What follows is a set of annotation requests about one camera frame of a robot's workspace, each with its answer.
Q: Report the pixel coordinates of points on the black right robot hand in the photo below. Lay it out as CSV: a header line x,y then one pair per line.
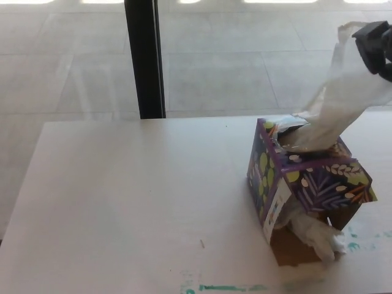
x,y
372,46

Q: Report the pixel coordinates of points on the white pulled-out tissue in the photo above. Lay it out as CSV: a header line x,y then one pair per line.
x,y
333,113

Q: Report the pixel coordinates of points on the purple floral tissue box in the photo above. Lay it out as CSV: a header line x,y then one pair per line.
x,y
321,186

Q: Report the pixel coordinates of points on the crumpled white tissue wad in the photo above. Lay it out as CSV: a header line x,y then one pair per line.
x,y
315,239

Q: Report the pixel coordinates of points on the black window frame post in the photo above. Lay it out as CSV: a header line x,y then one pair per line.
x,y
145,61

